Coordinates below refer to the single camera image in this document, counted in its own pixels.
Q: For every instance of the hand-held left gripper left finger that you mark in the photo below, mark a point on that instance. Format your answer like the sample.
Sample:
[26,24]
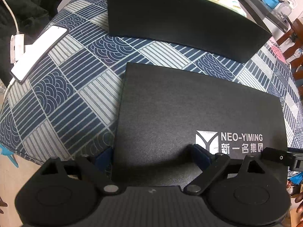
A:
[104,157]

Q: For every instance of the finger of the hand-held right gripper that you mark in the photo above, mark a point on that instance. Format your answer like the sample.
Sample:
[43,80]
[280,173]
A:
[277,157]

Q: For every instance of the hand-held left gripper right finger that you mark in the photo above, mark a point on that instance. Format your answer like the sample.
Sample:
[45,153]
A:
[201,155]

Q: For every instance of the desktop with blue patterned cloth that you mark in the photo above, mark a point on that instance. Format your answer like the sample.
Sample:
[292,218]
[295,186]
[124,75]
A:
[75,75]

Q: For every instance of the clear plastic bags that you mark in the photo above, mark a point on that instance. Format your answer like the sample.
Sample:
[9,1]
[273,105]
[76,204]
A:
[294,182]

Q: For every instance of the light blue plastic clip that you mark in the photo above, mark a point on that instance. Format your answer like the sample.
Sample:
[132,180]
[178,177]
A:
[8,157]

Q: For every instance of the pink paper note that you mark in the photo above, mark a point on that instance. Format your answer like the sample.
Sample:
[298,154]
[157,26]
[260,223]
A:
[278,53]

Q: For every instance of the wooden chair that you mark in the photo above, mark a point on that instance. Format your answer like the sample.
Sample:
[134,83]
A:
[293,52]

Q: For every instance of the smartphone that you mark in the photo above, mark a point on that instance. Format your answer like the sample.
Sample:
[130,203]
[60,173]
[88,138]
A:
[40,52]

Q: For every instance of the plain black box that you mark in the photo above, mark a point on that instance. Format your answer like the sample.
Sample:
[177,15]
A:
[180,21]

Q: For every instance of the white charger plug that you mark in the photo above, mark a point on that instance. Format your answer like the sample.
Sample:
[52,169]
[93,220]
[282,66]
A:
[16,48]

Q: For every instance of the black jacket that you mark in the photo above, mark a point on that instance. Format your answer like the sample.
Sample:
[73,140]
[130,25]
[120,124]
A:
[30,2]

